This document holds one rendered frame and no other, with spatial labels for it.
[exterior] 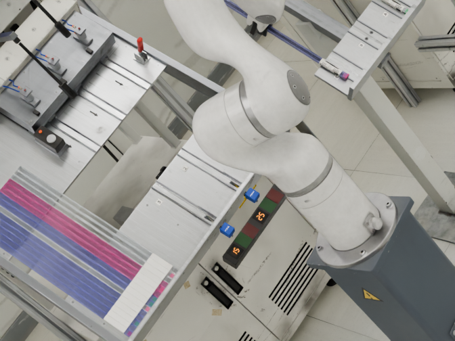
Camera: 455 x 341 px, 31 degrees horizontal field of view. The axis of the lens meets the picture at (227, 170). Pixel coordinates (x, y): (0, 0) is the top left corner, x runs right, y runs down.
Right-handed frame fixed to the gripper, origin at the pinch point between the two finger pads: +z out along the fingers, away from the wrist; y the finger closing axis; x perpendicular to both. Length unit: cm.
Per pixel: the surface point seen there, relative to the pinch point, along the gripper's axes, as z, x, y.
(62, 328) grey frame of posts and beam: 51, -2, 90
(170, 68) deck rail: 14.7, -16.2, 18.9
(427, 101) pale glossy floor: 94, 43, -56
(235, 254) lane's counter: 7, 29, 51
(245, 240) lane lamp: 7, 29, 46
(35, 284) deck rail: 8, -5, 85
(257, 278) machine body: 58, 34, 43
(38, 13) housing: 11, -53, 29
